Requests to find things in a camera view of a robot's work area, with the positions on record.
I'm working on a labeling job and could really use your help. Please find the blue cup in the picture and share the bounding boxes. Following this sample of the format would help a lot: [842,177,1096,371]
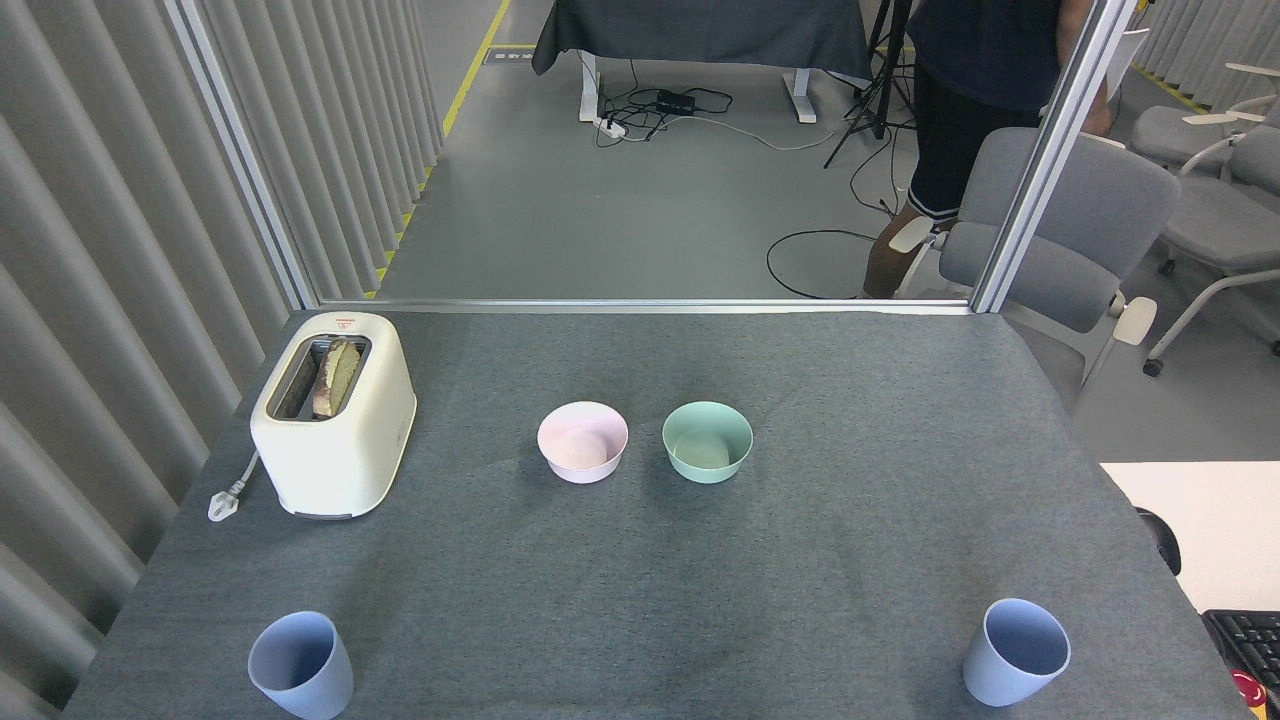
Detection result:
[963,598,1071,708]
[248,611,354,720]

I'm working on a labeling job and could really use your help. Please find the cream white toaster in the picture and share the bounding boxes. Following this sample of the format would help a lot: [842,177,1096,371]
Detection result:
[250,312,417,521]

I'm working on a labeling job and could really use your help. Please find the silver aluminium post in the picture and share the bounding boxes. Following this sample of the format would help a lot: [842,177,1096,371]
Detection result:
[165,0,321,309]
[970,0,1141,314]

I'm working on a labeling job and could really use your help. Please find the black keyboard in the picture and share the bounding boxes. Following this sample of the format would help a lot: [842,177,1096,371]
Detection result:
[1202,609,1280,693]

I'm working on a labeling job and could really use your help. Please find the white plastic chair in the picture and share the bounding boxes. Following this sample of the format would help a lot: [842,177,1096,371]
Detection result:
[1100,27,1152,106]

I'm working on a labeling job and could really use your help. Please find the black rounded object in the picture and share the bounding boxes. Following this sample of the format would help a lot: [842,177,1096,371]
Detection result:
[1136,506,1183,577]

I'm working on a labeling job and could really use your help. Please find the silver aluminium rail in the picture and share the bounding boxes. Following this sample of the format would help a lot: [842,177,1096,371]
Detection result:
[318,297,973,316]

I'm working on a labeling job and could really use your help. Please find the grey chair on castors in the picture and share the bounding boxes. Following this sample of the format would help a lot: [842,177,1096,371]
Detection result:
[1143,125,1280,378]

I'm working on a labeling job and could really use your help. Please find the pink bowl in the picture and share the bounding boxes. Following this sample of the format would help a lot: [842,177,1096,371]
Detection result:
[537,401,630,485]

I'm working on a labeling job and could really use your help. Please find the grey office chair white armrests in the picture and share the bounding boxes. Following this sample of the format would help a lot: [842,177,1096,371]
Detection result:
[888,127,1183,401]

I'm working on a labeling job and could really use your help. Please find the white floor cable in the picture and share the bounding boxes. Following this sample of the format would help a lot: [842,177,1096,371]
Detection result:
[688,113,851,152]

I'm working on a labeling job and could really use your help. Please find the white table frame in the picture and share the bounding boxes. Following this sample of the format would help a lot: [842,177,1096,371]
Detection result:
[578,50,818,125]

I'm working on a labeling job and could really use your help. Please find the dark grey tablecloth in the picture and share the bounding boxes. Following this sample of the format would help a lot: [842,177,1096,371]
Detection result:
[531,0,874,81]

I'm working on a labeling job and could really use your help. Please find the toasted bread slice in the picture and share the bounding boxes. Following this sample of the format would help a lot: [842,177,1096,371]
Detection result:
[311,338,363,419]

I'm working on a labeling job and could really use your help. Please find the black floor cable loop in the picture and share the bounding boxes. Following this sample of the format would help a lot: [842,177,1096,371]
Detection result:
[766,229,879,301]

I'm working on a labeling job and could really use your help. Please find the person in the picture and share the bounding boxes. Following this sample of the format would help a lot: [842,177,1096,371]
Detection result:
[862,0,1113,299]

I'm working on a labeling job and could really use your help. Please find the white desk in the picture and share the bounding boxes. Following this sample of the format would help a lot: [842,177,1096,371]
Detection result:
[1100,461,1280,614]

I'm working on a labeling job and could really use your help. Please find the white toaster cord with plug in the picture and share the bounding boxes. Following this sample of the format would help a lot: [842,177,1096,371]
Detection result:
[208,450,262,523]

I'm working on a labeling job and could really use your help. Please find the green bowl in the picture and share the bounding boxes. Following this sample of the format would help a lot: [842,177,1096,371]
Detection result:
[662,401,754,485]

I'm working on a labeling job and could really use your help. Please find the black tripod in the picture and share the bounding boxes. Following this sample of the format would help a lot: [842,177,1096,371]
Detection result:
[824,0,916,169]

